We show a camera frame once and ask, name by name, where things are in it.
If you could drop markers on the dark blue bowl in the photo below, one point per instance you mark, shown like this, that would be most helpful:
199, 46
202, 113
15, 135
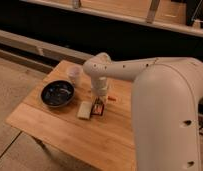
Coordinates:
57, 93

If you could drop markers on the orange carrot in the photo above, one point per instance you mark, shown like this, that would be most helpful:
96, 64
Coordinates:
111, 98

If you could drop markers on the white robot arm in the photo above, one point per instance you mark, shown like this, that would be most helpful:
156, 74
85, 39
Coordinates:
165, 95

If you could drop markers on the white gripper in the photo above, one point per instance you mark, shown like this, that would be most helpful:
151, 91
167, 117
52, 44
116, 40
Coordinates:
99, 88

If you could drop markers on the white sponge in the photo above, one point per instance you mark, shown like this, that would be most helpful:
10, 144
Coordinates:
84, 110

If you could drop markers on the dark rectangular eraser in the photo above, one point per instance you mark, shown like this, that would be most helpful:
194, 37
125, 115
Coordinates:
97, 108

